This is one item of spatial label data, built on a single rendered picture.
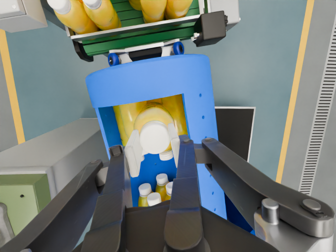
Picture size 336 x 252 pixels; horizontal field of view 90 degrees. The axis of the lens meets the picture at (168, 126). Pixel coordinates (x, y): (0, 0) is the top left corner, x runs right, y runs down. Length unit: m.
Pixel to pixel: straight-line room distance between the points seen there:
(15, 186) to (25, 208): 0.07
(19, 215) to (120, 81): 0.54
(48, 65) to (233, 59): 1.55
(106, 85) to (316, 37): 1.99
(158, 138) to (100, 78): 0.16
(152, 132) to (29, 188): 0.49
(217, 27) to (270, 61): 1.32
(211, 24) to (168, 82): 0.31
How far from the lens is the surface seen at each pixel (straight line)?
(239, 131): 1.60
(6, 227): 0.73
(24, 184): 0.65
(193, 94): 0.31
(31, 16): 0.56
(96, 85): 0.34
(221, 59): 1.64
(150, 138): 0.21
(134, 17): 0.66
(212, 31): 0.56
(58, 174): 0.78
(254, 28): 1.81
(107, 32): 0.57
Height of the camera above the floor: 1.52
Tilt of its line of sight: 76 degrees down
